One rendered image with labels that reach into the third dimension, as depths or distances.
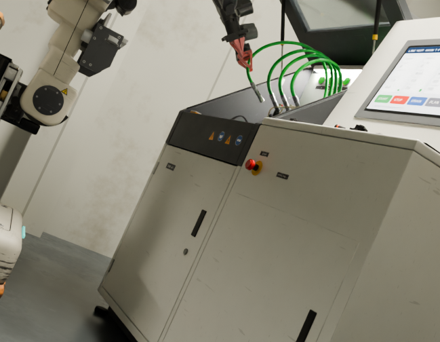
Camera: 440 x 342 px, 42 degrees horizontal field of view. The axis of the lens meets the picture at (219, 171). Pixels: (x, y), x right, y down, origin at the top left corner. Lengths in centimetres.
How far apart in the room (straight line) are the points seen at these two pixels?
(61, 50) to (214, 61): 207
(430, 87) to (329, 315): 83
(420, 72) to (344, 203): 65
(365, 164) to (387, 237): 20
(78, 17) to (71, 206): 197
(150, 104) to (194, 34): 57
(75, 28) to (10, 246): 79
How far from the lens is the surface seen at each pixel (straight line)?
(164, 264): 217
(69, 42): 216
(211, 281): 186
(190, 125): 244
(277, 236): 166
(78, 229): 395
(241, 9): 233
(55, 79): 211
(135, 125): 392
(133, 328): 223
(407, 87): 198
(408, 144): 145
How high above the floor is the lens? 65
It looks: 3 degrees up
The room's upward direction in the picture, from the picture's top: 24 degrees clockwise
